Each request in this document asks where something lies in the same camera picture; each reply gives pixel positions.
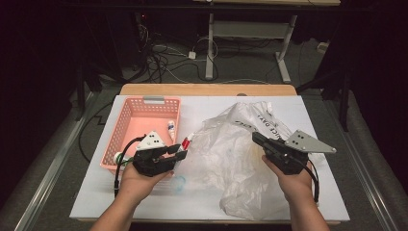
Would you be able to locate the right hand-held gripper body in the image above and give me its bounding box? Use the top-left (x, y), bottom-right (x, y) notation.
top-left (264, 129), bottom-right (337, 176)

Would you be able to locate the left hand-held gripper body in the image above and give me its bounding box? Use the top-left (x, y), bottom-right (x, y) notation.
top-left (132, 130), bottom-right (177, 177)

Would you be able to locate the red and white tube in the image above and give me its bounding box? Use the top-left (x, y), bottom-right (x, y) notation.
top-left (180, 133), bottom-right (195, 152)

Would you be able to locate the small white and blue tube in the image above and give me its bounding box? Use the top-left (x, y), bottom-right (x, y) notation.
top-left (166, 119), bottom-right (177, 142)

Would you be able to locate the small green and white bottle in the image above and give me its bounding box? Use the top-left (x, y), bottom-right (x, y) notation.
top-left (113, 151), bottom-right (130, 167)

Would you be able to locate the clear plastic bag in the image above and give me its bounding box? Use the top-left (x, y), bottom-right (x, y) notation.
top-left (187, 101), bottom-right (325, 221)

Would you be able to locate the pink plastic basket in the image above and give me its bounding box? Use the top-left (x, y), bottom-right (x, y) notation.
top-left (99, 95), bottom-right (182, 179)

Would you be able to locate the person's left hand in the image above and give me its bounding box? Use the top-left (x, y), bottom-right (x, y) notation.
top-left (116, 163), bottom-right (174, 201)

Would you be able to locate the person's right hand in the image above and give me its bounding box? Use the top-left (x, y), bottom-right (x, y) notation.
top-left (262, 154), bottom-right (314, 203)

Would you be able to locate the clear plastic cup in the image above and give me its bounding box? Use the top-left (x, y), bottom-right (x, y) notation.
top-left (171, 175), bottom-right (188, 194)

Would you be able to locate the white board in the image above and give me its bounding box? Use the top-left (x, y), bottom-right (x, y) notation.
top-left (69, 94), bottom-right (350, 222)

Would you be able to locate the black stand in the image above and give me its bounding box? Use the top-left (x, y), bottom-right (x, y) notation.
top-left (75, 64), bottom-right (89, 122)
top-left (296, 64), bottom-right (352, 133)

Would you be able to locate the left hand-held gripper cable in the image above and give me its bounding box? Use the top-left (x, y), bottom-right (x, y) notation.
top-left (114, 136), bottom-right (145, 197)

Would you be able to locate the hand-held gripper cable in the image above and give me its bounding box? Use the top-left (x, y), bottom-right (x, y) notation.
top-left (301, 160), bottom-right (320, 203)
top-left (114, 136), bottom-right (145, 197)

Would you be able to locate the right hand-held gripper cable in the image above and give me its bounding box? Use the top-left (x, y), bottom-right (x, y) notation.
top-left (301, 160), bottom-right (320, 203)

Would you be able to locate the black floor cable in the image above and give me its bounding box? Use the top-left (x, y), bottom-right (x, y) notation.
top-left (78, 102), bottom-right (114, 163)

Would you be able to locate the metal floor rail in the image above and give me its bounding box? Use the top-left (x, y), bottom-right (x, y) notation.
top-left (13, 90), bottom-right (97, 231)
top-left (323, 95), bottom-right (402, 231)

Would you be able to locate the tangle of floor cables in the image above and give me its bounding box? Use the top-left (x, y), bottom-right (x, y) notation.
top-left (133, 13), bottom-right (222, 85)

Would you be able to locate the white desk frame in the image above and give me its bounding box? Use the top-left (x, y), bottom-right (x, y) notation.
top-left (205, 13), bottom-right (297, 85)

